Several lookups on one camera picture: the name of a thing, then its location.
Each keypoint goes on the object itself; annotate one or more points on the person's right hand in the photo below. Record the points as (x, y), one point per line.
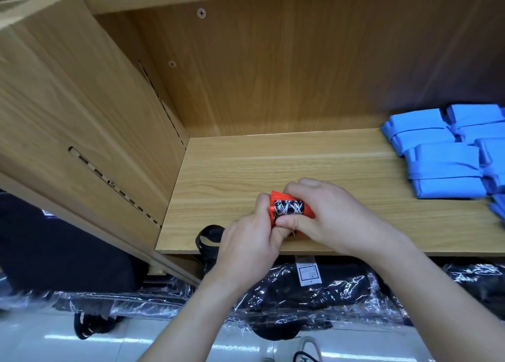
(347, 219)

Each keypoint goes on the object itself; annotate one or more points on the person's left hand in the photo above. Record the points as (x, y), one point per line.
(244, 247)

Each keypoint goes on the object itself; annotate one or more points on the person's left thumb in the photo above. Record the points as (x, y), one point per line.
(282, 237)

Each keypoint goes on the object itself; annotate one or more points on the person's right thumb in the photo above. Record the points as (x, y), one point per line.
(292, 223)

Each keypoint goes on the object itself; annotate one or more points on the orange black patterned packet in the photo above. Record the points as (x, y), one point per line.
(290, 208)

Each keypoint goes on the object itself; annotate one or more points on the person's left forearm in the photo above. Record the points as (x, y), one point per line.
(189, 322)

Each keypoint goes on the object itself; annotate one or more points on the person's right forearm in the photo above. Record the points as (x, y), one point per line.
(446, 294)

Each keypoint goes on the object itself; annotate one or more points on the white paper label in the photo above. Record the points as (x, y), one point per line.
(307, 275)

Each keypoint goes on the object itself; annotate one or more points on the black bag in clear plastic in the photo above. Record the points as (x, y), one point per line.
(477, 282)
(130, 300)
(339, 290)

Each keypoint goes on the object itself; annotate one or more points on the wooden shelving unit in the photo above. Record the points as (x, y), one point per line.
(276, 77)

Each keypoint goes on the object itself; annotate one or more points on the pile of blue folded packets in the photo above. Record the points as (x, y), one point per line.
(446, 164)

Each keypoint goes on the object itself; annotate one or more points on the slotted metal shelf rail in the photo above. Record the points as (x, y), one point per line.
(118, 188)
(163, 105)

